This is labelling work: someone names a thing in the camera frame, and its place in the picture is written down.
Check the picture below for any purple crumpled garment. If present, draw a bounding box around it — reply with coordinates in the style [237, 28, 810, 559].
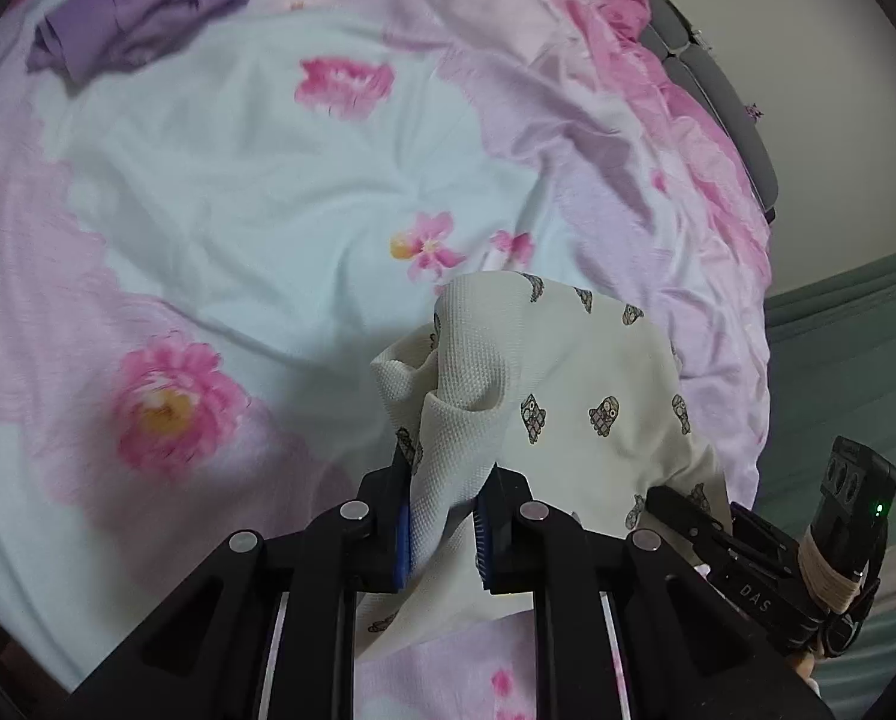
[26, 0, 278, 82]

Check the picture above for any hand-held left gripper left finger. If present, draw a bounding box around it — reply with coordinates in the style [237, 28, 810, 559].
[65, 463, 419, 720]

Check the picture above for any cream patterned polo shirt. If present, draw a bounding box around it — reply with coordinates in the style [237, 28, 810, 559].
[356, 270, 732, 662]

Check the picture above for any green curtain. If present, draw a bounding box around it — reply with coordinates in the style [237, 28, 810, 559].
[761, 241, 896, 713]

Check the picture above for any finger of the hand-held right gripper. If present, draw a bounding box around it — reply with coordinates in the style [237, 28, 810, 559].
[646, 485, 735, 580]

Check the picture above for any pink floral duvet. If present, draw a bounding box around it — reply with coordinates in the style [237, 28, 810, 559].
[0, 0, 775, 720]

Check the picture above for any grey padded headboard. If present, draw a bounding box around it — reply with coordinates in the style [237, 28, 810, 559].
[641, 0, 785, 227]

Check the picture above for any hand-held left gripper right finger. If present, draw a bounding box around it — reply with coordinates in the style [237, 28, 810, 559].
[473, 463, 833, 720]

